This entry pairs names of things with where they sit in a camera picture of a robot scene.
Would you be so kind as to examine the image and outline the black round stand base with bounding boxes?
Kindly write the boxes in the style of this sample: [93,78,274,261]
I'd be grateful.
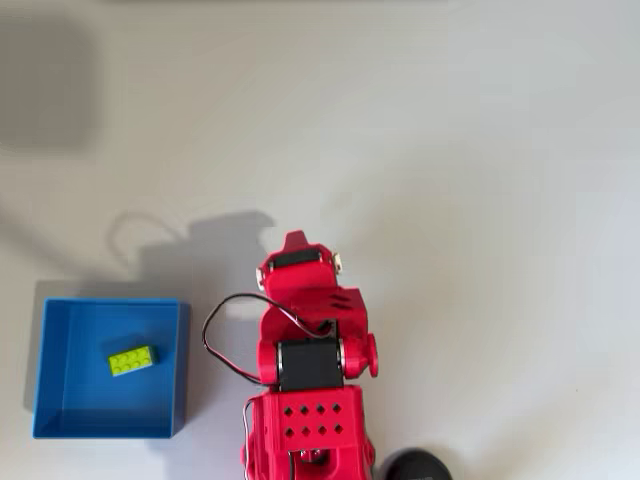
[378,447,454,480]

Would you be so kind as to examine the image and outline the green lego brick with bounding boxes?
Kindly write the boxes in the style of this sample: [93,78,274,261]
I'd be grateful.
[107,344,162,378]

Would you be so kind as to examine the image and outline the black red white servo cable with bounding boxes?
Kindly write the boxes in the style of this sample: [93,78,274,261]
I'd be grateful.
[201,292,337,387]

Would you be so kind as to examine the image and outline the thin white cable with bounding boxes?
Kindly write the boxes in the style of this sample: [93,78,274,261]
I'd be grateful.
[241,399,255,479]

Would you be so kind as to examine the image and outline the blue plastic box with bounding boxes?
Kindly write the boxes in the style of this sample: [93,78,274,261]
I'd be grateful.
[32,297,192,440]

